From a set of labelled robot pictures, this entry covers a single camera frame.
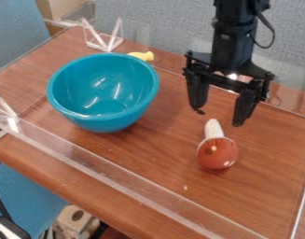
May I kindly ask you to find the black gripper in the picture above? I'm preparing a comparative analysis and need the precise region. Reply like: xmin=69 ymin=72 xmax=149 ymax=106
xmin=182 ymin=50 xmax=274 ymax=127

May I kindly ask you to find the brown capped toy mushroom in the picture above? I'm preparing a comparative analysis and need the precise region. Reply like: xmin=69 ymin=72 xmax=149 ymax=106
xmin=196 ymin=119 xmax=238 ymax=170

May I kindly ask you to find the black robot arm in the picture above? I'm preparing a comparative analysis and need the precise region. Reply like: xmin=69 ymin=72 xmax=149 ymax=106
xmin=181 ymin=0 xmax=276 ymax=127

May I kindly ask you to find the blue plastic bowl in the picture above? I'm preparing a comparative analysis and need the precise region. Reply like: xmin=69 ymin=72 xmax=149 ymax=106
xmin=47 ymin=52 xmax=160 ymax=133

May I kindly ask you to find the yellow toy object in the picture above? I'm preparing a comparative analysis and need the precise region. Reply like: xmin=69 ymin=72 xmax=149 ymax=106
xmin=128 ymin=51 xmax=154 ymax=62

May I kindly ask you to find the clear acrylic front barrier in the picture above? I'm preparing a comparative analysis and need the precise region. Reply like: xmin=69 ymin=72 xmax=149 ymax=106
xmin=0 ymin=96 xmax=266 ymax=239

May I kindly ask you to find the white block with hole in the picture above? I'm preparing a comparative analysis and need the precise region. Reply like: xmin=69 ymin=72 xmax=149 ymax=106
xmin=53 ymin=204 xmax=100 ymax=239

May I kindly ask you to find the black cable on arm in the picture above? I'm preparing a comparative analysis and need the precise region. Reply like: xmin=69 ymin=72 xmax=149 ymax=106
xmin=249 ymin=12 xmax=277 ymax=50

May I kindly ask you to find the clear acrylic corner bracket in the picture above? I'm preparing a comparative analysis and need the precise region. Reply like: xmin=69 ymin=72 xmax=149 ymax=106
xmin=81 ymin=18 xmax=124 ymax=52

